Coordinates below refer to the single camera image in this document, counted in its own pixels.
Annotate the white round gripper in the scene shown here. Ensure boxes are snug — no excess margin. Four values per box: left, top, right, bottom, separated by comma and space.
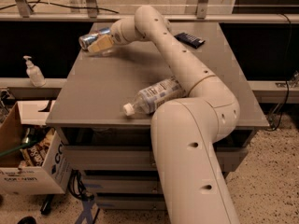
88, 17, 147, 53

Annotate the blue silver redbull can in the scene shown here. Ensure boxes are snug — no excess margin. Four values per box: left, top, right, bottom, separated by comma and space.
78, 27, 110, 50

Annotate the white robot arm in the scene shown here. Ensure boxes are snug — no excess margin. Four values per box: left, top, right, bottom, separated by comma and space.
109, 6, 240, 224

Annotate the grey drawer cabinet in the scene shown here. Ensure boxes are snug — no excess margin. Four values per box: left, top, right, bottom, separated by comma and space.
47, 22, 268, 212

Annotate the clear plastic water bottle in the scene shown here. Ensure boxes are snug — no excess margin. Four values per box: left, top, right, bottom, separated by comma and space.
123, 77, 185, 116

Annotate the white pump sanitizer bottle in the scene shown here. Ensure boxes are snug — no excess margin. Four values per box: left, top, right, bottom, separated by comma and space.
23, 56, 46, 87

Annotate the dark blue snack bar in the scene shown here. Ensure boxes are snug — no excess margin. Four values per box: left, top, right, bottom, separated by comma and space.
175, 33, 205, 49

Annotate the brown snack bag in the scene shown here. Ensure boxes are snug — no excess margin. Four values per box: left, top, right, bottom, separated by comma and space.
21, 128, 54, 166

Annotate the white cardboard box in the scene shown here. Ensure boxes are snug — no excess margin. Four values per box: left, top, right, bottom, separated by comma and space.
0, 101, 71, 195

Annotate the black floor cable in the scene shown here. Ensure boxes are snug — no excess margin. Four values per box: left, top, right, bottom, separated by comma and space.
0, 0, 120, 15

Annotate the black cable bundle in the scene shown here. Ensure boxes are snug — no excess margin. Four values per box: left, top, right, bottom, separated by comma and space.
67, 170, 95, 202

